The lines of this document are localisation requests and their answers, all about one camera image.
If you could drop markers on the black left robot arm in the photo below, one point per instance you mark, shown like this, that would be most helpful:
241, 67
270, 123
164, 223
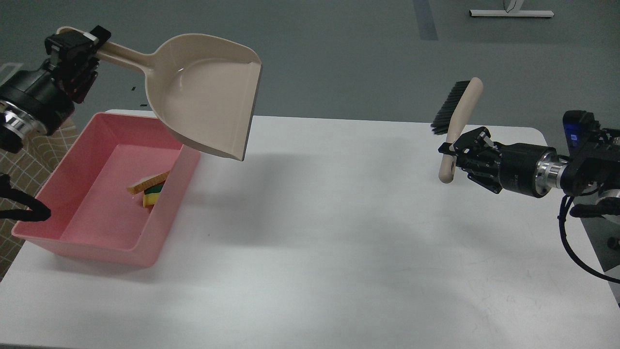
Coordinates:
16, 204

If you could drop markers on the beige checkered cloth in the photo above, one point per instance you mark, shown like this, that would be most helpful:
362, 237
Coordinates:
28, 170

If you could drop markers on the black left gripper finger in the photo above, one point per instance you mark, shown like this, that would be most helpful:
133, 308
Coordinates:
72, 63
101, 34

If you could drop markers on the bread slice piece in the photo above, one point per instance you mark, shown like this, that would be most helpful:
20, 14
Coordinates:
147, 182

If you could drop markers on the yellow sponge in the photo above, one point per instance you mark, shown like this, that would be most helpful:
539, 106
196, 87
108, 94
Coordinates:
151, 195

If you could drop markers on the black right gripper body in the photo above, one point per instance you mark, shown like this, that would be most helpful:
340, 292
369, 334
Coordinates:
518, 168

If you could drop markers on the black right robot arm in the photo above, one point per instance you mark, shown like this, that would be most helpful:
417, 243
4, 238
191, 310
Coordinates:
588, 176

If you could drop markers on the beige hand brush black bristles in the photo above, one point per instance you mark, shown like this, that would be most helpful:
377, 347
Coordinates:
457, 109

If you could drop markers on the beige plastic dustpan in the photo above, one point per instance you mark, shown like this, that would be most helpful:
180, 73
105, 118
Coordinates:
201, 87

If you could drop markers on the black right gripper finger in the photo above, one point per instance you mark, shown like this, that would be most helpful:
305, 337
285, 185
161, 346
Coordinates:
475, 143
482, 170

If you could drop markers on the white table leg base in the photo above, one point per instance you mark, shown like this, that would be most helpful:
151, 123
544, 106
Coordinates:
513, 9

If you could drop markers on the pink plastic bin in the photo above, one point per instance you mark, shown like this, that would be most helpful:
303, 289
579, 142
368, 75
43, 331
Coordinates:
92, 214

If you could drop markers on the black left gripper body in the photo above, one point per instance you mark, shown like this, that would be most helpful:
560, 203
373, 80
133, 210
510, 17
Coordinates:
33, 102

